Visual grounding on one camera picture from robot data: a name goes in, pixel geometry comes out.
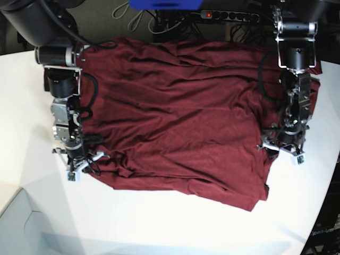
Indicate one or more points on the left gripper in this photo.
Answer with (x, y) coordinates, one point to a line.
(287, 138)

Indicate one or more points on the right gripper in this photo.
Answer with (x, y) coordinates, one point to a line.
(75, 149)

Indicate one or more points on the dark red t-shirt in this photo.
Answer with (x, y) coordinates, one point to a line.
(183, 116)

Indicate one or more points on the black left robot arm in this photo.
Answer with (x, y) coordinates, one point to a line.
(295, 28)

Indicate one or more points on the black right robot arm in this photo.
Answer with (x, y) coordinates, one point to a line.
(53, 31)

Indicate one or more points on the white bin at corner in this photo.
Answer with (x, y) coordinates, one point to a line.
(20, 232)

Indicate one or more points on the black power strip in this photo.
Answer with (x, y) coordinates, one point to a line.
(229, 16)

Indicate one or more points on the blue box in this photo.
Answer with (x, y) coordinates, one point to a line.
(165, 4)

